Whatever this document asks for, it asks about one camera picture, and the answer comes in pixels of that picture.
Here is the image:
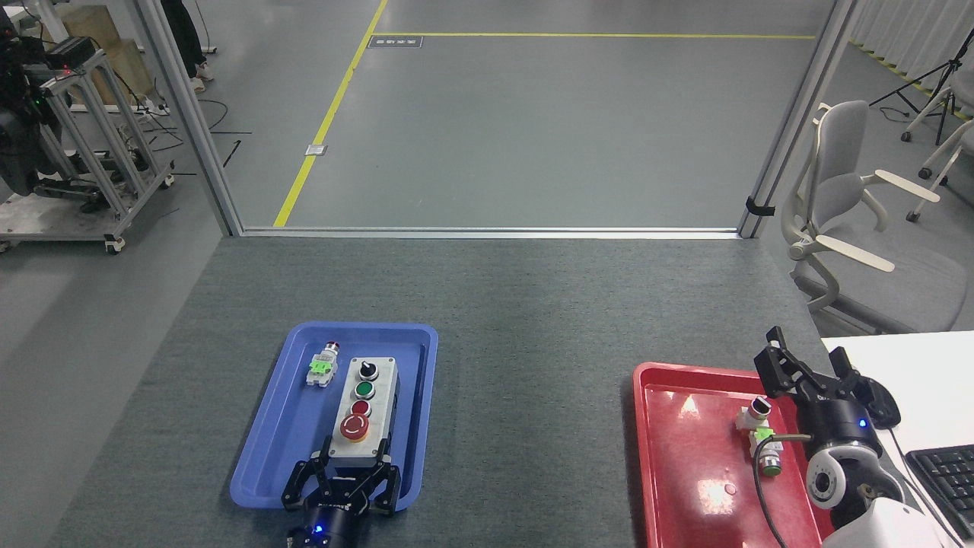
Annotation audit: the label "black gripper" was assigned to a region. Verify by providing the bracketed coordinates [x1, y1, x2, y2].
[754, 326, 886, 462]
[282, 441, 402, 548]

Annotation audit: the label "grey control box with buttons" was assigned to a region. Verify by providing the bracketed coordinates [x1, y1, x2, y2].
[327, 356, 399, 469]

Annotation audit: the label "brown cardboard box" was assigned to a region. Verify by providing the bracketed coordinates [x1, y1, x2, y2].
[42, 4, 157, 107]

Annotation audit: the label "black computer mouse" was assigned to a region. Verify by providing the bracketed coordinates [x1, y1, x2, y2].
[867, 378, 902, 429]

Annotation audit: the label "blue plastic tray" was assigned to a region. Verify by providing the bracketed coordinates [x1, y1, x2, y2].
[230, 322, 439, 512]

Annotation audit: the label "white desk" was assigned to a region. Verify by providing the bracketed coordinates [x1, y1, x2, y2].
[820, 331, 974, 548]

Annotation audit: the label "red plastic tray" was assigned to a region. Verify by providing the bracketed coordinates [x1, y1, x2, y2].
[633, 362, 838, 548]

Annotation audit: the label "black keyboard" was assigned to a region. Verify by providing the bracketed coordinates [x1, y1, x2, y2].
[906, 444, 974, 541]

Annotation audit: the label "grey office chair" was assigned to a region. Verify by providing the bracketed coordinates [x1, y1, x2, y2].
[781, 100, 974, 336]

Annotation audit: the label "white wheeled chair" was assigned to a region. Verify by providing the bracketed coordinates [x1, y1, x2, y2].
[901, 82, 974, 223]

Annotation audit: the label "silver aluminium crossbar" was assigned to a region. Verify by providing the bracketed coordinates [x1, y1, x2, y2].
[242, 226, 743, 241]

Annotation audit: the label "black tripod stand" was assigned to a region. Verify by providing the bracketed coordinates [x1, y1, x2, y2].
[869, 29, 974, 145]

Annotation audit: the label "black machine on cart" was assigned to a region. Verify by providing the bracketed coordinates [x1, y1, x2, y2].
[0, 15, 71, 197]

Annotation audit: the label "person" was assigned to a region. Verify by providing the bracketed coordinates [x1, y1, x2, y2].
[161, 0, 215, 94]

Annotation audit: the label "black knob selector switch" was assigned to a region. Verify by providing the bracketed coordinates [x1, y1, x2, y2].
[735, 396, 773, 435]

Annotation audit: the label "green push button switch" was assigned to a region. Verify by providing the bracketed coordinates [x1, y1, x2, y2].
[750, 428, 785, 478]

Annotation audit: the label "red push button switch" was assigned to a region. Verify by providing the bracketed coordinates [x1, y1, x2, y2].
[307, 342, 341, 387]

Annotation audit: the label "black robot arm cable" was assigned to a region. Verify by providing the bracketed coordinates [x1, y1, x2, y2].
[752, 431, 811, 548]

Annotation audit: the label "silver aluminium post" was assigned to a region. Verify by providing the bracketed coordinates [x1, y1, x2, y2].
[737, 0, 861, 239]
[135, 0, 244, 237]

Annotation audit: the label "black floor cables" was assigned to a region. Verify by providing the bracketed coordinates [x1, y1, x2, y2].
[145, 95, 253, 177]

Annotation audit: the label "aluminium frame cart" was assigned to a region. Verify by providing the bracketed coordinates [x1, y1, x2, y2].
[0, 46, 176, 255]

